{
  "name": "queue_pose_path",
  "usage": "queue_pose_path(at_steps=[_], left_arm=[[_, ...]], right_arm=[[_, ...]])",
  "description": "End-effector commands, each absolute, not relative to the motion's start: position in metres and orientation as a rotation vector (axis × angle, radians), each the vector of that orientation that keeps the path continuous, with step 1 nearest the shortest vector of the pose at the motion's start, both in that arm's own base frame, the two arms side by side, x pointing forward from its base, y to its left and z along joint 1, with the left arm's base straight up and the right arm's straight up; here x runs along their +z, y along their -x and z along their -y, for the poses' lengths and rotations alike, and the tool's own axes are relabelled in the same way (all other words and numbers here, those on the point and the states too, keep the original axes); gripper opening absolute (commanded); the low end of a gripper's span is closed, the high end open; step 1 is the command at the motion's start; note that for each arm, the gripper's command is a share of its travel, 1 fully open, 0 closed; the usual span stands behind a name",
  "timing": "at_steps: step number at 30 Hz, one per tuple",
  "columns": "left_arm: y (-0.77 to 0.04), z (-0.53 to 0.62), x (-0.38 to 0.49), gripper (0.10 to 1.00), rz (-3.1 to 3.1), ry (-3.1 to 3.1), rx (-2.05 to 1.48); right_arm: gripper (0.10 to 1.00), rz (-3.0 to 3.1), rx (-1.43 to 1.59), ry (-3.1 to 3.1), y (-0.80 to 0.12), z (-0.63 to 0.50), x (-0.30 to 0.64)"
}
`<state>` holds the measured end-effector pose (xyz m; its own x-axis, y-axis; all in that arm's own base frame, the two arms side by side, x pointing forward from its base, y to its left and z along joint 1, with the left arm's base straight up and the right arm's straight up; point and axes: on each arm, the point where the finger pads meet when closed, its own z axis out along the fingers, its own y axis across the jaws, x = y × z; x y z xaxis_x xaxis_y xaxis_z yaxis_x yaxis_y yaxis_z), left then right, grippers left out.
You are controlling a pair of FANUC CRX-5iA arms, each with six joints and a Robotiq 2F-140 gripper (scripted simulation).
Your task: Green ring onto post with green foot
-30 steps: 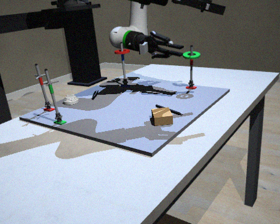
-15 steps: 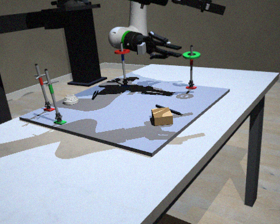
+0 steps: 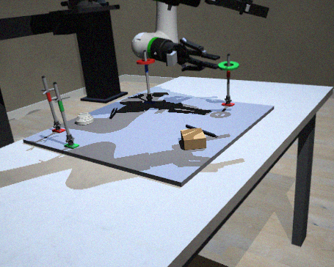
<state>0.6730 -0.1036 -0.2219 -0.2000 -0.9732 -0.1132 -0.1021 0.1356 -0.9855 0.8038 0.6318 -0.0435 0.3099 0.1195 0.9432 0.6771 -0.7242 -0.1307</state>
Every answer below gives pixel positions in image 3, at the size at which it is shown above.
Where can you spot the brown cardboard box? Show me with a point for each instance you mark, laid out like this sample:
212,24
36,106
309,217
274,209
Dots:
193,139

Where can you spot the red ring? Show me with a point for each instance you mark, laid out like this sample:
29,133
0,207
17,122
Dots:
145,63

